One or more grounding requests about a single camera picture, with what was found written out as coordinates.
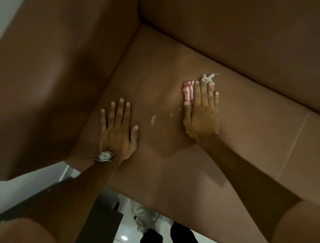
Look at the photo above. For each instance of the white foam smear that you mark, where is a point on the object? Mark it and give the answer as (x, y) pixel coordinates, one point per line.
(175, 113)
(153, 120)

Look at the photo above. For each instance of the person's left little finger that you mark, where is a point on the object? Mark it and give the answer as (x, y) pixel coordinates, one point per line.
(103, 121)

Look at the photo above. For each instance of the person's right forearm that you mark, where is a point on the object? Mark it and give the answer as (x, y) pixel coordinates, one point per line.
(250, 180)

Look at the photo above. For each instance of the black trousers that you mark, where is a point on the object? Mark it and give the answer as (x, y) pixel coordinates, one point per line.
(180, 234)

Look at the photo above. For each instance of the person's left thumb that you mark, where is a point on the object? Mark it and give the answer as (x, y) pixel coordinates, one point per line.
(134, 136)

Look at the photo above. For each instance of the person's right thumb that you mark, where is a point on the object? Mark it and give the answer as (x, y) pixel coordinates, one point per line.
(187, 110)

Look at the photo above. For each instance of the white sneaker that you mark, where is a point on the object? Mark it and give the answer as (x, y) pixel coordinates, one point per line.
(145, 216)

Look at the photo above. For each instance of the brown leather sofa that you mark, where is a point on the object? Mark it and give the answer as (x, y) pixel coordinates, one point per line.
(155, 62)

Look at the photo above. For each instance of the person's left forearm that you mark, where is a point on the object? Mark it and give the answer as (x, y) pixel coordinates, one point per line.
(65, 200)

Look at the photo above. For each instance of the person's left hand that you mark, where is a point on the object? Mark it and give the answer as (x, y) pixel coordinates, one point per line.
(116, 137)

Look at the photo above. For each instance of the red white striped cloth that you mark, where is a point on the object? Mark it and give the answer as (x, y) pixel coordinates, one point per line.
(188, 91)

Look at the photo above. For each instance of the person's left middle finger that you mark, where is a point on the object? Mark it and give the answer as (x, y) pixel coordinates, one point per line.
(120, 111)

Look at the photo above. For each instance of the person's right hand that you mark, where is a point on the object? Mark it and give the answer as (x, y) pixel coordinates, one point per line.
(203, 120)

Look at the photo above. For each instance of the person's right middle finger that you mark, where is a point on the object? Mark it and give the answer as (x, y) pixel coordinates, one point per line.
(204, 91)

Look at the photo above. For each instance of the silver wristwatch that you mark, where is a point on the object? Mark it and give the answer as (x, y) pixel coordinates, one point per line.
(104, 156)

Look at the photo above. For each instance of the person's right little finger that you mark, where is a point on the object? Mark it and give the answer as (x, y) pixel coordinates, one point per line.
(216, 100)

